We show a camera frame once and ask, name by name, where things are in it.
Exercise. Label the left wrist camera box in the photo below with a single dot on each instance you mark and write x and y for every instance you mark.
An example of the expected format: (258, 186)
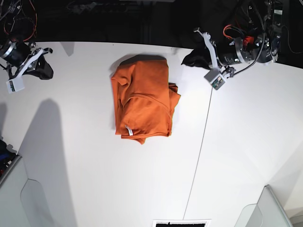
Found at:
(215, 78)

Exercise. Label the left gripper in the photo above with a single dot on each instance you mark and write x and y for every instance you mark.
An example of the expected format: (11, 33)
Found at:
(239, 50)

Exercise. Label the orange t-shirt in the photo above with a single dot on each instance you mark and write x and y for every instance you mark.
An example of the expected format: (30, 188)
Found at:
(144, 100)

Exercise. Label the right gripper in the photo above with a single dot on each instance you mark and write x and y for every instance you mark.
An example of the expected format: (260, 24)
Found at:
(26, 59)

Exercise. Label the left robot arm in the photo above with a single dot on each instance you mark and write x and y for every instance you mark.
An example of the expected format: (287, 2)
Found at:
(256, 41)

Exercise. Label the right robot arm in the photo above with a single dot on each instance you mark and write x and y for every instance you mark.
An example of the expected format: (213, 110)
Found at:
(18, 26)

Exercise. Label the blue black clutter bin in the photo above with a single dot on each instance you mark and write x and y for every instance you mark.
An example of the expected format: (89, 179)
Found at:
(6, 157)

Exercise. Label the grey panel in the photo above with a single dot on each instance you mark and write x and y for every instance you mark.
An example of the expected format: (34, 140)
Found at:
(35, 195)
(267, 212)

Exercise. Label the black white marker card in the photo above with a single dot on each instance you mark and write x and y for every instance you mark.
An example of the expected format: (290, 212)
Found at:
(182, 223)

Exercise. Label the grey panel bottom right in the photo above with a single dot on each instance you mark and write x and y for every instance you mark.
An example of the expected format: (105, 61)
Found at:
(267, 212)

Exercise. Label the grey panel bottom left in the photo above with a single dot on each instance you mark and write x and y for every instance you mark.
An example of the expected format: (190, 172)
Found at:
(35, 195)

